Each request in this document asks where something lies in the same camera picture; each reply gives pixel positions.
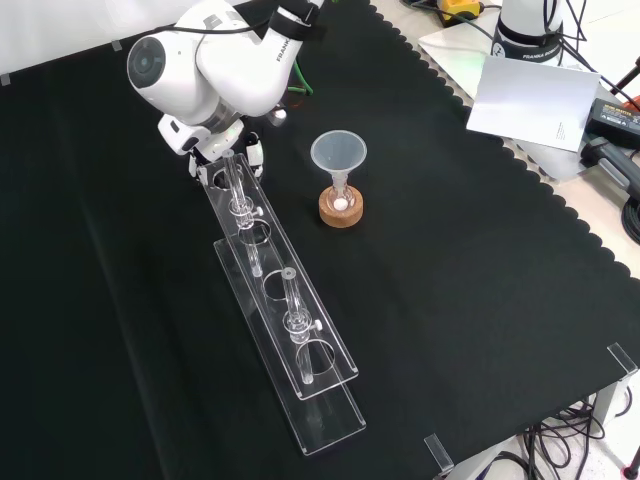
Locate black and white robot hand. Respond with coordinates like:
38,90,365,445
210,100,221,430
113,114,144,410
157,114,266,184

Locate translucent plastic funnel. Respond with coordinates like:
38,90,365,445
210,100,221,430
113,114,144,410
309,129,368,199

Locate clear acrylic funnel stand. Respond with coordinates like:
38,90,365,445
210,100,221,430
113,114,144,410
199,148,368,458

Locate round-bottom glass flask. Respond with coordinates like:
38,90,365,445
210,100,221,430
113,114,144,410
326,178,356,215

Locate black table cloth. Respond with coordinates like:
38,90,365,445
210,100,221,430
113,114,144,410
0,0,640,480

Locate pale board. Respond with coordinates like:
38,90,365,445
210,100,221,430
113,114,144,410
416,20,640,184

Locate yellow stop button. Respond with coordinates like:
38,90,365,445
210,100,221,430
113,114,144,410
436,0,485,27

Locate white paper card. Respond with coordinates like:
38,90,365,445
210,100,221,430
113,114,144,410
466,54,601,152

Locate clear acrylic cloth clamp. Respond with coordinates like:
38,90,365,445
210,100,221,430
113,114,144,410
422,433,455,474
606,342,640,377

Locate black power plug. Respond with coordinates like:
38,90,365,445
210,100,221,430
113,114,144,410
581,136,640,197

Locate black power adapter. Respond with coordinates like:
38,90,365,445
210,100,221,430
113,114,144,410
583,97,640,149

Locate green cable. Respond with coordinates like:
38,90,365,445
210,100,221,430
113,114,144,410
287,54,315,97

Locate cork ring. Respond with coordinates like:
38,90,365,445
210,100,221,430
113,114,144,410
317,185,365,230

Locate black cable bundle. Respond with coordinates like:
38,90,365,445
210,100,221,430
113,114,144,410
479,394,640,480

